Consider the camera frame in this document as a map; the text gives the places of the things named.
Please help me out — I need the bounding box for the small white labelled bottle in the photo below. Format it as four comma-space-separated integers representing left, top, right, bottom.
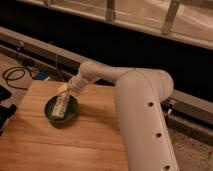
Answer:
52, 93, 69, 119

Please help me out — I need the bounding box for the black device at left edge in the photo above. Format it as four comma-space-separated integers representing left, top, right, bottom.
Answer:
0, 85, 17, 135

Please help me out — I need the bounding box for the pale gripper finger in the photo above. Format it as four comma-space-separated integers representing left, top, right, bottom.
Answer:
66, 89, 72, 101
57, 84, 69, 94

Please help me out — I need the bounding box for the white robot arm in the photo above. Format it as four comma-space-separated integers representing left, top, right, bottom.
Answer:
58, 61, 180, 171

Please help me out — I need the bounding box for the green ceramic bowl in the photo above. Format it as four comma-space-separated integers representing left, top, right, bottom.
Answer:
44, 95, 79, 125

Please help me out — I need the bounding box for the blue box on floor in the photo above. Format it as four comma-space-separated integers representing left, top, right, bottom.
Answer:
34, 70, 49, 80

